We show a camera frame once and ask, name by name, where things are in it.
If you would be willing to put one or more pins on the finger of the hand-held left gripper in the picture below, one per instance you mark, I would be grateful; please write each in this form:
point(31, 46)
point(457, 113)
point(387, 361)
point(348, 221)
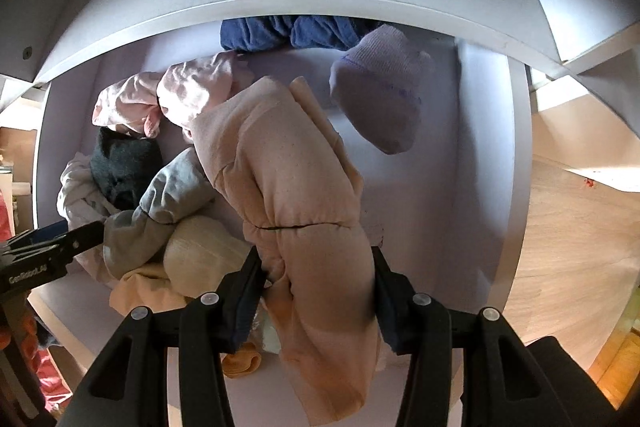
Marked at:
point(85, 234)

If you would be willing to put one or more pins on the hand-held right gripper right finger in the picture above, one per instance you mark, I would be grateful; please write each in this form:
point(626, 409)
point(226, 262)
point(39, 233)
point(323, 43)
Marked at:
point(387, 322)

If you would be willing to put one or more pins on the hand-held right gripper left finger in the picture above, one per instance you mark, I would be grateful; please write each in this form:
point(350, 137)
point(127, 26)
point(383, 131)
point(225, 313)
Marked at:
point(245, 307)

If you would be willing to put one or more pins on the dark green knit hat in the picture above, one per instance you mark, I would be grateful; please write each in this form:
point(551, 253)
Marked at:
point(125, 167)

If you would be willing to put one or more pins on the pale green cloth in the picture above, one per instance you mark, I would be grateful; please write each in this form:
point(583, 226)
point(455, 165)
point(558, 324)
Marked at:
point(165, 197)

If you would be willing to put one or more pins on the peach garment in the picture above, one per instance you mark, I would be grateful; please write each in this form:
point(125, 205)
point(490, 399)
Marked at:
point(290, 167)

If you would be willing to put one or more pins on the white cloth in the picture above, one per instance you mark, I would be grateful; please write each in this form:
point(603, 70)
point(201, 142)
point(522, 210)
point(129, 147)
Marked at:
point(80, 192)

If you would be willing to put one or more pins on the small orange cloth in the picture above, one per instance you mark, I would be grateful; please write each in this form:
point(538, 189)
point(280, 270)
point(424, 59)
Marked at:
point(240, 362)

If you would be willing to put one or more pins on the cream cloth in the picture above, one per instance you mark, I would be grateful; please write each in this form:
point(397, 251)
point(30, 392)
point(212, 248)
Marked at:
point(200, 252)

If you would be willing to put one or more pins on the light orange cloth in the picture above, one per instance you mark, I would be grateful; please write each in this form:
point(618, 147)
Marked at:
point(140, 292)

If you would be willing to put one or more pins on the red cloth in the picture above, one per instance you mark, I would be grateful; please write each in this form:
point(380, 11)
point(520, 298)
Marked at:
point(50, 377)

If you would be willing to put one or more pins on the pink printed baby garment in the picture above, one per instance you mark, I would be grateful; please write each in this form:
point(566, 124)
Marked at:
point(200, 87)

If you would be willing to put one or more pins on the lavender sock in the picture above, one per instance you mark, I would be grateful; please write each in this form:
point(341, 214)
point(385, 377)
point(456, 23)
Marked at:
point(380, 102)

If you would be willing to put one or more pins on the navy blue cloth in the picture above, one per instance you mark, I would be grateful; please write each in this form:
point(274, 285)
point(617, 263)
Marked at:
point(260, 34)

